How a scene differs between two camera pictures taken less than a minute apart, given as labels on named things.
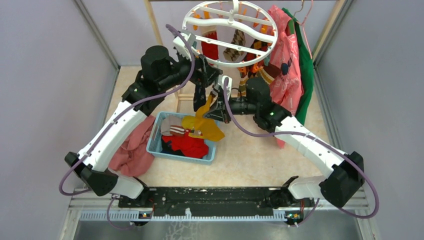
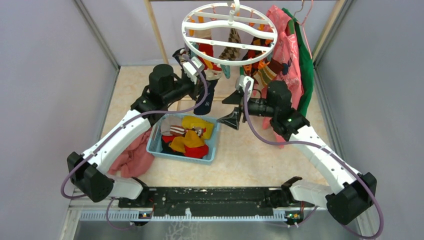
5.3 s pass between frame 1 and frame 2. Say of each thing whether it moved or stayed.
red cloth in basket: stayed
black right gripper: moved
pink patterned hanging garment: stayed
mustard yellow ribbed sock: moved
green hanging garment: stayed
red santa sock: moved
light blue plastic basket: stayed
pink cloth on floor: stayed
